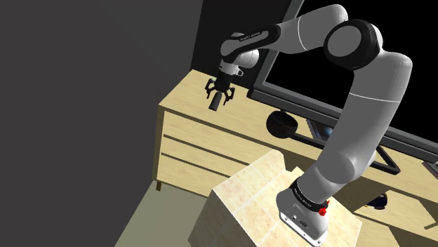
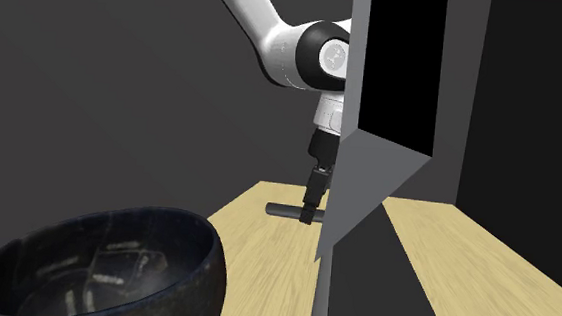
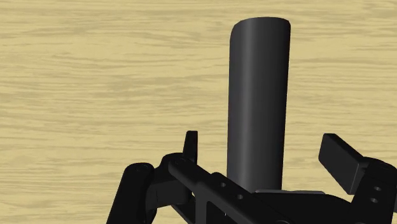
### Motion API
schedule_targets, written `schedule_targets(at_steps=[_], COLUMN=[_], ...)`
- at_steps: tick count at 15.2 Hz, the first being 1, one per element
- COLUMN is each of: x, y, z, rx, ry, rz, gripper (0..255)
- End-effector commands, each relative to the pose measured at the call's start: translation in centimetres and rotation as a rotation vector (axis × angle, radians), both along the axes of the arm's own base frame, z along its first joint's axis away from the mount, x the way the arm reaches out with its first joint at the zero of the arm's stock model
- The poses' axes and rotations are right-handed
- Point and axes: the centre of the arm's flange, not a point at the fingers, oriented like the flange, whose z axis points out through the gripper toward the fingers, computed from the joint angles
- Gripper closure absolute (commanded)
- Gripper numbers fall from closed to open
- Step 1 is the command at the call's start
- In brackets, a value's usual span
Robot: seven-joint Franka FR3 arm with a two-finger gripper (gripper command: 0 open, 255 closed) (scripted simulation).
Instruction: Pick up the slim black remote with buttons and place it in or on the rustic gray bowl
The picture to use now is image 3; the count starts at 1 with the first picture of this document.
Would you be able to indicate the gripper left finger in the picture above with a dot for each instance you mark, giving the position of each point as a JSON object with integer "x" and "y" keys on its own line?
{"x": 186, "y": 181}

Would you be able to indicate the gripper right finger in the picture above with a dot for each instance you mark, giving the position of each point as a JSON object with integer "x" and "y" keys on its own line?
{"x": 356, "y": 169}

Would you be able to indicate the black cylinder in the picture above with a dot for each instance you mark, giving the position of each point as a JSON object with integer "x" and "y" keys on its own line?
{"x": 257, "y": 105}

